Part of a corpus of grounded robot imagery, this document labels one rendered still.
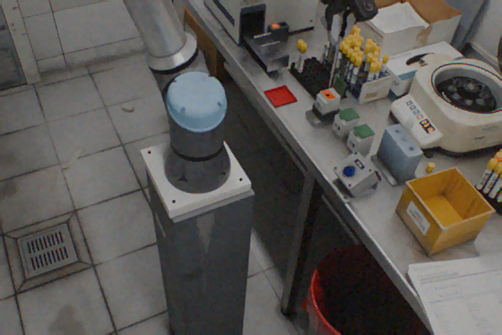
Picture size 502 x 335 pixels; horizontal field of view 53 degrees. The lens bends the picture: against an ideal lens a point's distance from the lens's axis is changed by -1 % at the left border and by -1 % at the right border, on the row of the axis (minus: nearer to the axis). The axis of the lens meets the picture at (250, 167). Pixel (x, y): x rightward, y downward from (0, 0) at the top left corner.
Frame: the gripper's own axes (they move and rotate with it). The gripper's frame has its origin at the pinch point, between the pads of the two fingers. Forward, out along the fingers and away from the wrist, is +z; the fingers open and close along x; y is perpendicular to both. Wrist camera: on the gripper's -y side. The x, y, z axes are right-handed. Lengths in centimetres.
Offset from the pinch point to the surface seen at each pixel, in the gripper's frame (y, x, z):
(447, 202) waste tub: -37.0, -10.6, 22.9
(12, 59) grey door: 163, 72, 94
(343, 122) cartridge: -8.5, 0.3, 18.1
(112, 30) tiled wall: 169, 19, 94
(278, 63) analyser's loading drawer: 20.7, 2.7, 19.5
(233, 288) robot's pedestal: -16, 33, 65
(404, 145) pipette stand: -24.3, -4.9, 13.7
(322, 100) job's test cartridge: -0.6, 1.9, 16.8
